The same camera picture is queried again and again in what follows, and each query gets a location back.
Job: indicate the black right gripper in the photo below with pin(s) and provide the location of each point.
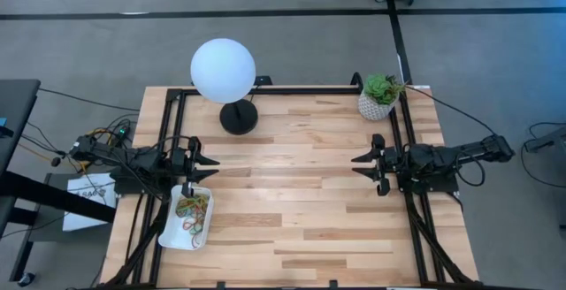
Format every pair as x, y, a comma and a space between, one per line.
389, 162

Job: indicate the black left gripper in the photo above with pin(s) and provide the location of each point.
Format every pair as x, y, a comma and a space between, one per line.
181, 162

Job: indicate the green rubber band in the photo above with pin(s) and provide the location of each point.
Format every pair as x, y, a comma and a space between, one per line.
185, 206

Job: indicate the white plastic bin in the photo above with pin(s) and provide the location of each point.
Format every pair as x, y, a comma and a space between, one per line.
170, 237

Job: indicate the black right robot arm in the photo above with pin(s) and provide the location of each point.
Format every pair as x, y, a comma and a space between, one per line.
442, 155

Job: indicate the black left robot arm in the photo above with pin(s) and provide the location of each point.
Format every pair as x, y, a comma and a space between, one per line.
132, 157

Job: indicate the green plant in patterned pot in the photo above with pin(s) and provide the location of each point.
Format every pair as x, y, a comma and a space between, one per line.
380, 89

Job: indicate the white label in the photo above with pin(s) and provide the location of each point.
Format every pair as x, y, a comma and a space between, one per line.
421, 87

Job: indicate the white globe table lamp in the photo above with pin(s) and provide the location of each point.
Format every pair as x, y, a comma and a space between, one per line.
223, 71

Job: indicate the white paper sheet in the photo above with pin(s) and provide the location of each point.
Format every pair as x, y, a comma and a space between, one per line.
79, 184

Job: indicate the black floor tape strip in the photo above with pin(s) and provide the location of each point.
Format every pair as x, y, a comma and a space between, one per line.
177, 15
395, 38

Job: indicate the black desk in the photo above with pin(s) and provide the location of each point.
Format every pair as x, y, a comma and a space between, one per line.
17, 104

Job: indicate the black aluminium table frame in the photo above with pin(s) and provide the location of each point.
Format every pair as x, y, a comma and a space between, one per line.
309, 90

